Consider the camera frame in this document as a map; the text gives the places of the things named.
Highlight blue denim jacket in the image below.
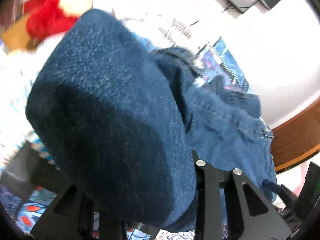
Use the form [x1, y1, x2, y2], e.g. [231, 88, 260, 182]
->
[25, 8, 278, 233]

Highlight brown wooden wardrobe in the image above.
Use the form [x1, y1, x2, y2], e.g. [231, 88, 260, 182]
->
[271, 102, 320, 173]

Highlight blue patchwork quilt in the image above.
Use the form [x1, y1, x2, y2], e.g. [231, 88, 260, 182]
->
[0, 10, 260, 240]

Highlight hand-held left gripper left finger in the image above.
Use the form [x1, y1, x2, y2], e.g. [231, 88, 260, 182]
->
[29, 183, 128, 240]

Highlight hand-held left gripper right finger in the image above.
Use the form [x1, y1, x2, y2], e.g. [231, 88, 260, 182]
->
[192, 152, 291, 240]

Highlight red plush toy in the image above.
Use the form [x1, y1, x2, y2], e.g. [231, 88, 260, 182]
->
[23, 0, 94, 41]

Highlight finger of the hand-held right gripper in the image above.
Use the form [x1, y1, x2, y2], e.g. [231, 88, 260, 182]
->
[262, 179, 300, 216]

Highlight brown cardboard box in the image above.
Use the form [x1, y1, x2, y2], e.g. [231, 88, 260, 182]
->
[1, 14, 46, 52]

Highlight black monitor cable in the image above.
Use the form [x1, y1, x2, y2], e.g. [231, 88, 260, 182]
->
[221, 1, 236, 13]

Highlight dark grey object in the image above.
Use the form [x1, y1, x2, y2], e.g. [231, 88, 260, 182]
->
[0, 141, 66, 198]

